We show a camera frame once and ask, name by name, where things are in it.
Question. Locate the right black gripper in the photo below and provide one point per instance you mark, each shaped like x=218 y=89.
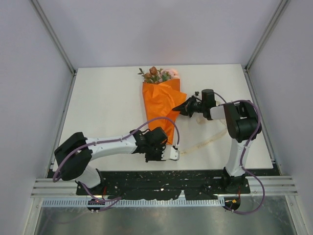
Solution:
x=185 y=108

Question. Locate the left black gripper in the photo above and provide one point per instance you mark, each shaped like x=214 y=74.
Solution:
x=158 y=158

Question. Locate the cream ribbon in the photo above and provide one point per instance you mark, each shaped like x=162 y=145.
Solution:
x=200 y=144

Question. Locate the orange wrapping paper sheet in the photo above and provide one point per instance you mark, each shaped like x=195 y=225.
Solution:
x=160 y=99

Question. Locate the fake flower bouquet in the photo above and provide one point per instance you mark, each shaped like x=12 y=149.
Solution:
x=156 y=76

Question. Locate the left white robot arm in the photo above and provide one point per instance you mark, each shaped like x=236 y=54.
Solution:
x=75 y=154

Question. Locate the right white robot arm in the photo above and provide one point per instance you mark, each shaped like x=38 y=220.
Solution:
x=243 y=124

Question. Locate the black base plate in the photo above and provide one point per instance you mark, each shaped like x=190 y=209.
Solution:
x=165 y=185

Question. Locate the white slotted cable duct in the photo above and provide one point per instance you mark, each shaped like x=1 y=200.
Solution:
x=88 y=202

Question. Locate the aluminium frame rail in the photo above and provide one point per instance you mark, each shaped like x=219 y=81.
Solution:
x=271 y=185

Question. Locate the right aluminium corner post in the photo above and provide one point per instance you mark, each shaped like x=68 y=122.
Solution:
x=275 y=18

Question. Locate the aluminium corner post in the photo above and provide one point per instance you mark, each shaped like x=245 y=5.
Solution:
x=52 y=34
x=275 y=18

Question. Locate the left aluminium corner post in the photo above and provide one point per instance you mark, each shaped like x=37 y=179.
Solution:
x=52 y=34

